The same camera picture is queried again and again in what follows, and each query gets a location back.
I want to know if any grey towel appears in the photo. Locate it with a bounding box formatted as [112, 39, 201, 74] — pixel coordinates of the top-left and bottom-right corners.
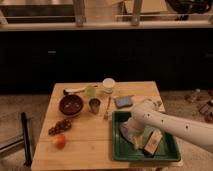
[120, 122, 143, 150]

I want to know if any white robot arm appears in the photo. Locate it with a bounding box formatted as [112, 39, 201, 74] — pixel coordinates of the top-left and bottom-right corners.
[125, 99, 213, 153]

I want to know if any light green cup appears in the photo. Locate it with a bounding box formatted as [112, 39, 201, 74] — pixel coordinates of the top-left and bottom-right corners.
[85, 86, 96, 99]

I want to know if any metal cup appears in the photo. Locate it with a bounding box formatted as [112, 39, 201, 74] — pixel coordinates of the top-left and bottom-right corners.
[89, 98, 101, 114]

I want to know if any blue sponge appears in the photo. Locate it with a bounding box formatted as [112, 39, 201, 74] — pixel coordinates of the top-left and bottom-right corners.
[114, 96, 133, 108]

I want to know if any dark red bowl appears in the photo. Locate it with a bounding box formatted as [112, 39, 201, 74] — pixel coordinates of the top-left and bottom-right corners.
[59, 94, 84, 116]

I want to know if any bunch of red grapes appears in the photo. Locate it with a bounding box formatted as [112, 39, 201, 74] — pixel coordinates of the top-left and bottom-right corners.
[48, 119, 72, 136]

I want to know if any wooden block brush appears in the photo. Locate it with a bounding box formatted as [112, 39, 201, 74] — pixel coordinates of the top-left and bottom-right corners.
[144, 130, 163, 156]

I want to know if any orange peach fruit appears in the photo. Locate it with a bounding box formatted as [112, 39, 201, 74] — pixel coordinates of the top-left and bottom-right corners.
[53, 134, 66, 149]

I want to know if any green plastic tray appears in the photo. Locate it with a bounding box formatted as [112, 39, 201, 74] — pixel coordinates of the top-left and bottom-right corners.
[112, 111, 181, 163]

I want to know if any black stand bar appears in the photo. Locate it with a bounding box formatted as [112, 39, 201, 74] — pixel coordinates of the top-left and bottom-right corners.
[21, 112, 32, 166]

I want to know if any white handled spatula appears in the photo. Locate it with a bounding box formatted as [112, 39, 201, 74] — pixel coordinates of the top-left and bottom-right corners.
[62, 85, 99, 96]

